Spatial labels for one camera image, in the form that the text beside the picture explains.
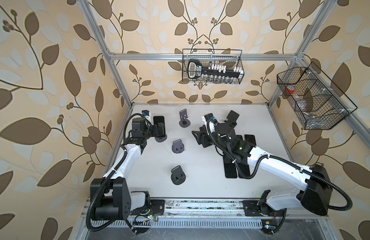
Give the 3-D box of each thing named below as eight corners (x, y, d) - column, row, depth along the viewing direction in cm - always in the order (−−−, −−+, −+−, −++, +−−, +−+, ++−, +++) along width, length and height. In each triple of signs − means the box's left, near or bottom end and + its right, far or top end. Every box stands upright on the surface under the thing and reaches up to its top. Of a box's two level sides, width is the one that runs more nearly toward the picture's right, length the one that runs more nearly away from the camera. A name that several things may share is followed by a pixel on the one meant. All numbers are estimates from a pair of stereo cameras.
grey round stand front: (172, 185, 84) (170, 179, 76) (173, 172, 89) (171, 165, 80) (185, 185, 84) (184, 178, 76) (185, 172, 89) (185, 165, 80)
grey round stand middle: (175, 155, 94) (174, 150, 88) (171, 149, 97) (170, 143, 91) (184, 150, 96) (184, 144, 90) (180, 144, 99) (179, 138, 93)
